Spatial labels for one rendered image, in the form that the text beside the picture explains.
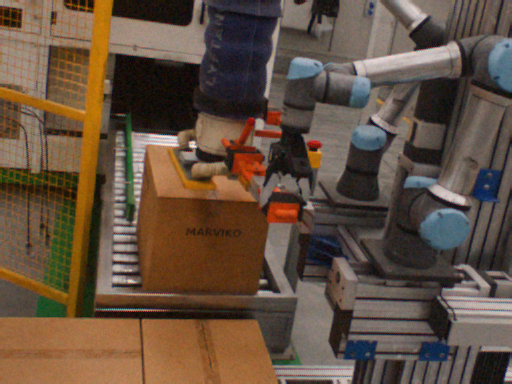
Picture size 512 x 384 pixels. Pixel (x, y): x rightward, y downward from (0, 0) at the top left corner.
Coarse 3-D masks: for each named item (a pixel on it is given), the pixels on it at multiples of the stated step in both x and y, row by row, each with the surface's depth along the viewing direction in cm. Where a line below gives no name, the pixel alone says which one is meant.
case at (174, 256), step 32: (160, 160) 256; (160, 192) 223; (192, 192) 228; (224, 192) 234; (160, 224) 222; (192, 224) 226; (224, 224) 229; (256, 224) 233; (160, 256) 226; (192, 256) 229; (224, 256) 233; (256, 256) 237; (160, 288) 229; (192, 288) 233; (224, 288) 237; (256, 288) 241
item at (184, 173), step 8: (168, 152) 221; (176, 152) 218; (176, 160) 212; (176, 168) 206; (184, 168) 204; (184, 176) 199; (208, 176) 201; (184, 184) 194; (192, 184) 195; (200, 184) 196; (208, 184) 197; (216, 184) 197
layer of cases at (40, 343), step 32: (0, 320) 206; (32, 320) 209; (64, 320) 212; (96, 320) 215; (128, 320) 218; (160, 320) 222; (192, 320) 225; (224, 320) 229; (256, 320) 232; (0, 352) 191; (32, 352) 194; (64, 352) 196; (96, 352) 199; (128, 352) 202; (160, 352) 205; (192, 352) 207; (224, 352) 210; (256, 352) 214
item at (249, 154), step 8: (232, 152) 185; (240, 152) 189; (248, 152) 190; (256, 152) 192; (224, 160) 190; (232, 160) 185; (248, 160) 185; (256, 160) 186; (264, 160) 188; (232, 168) 185
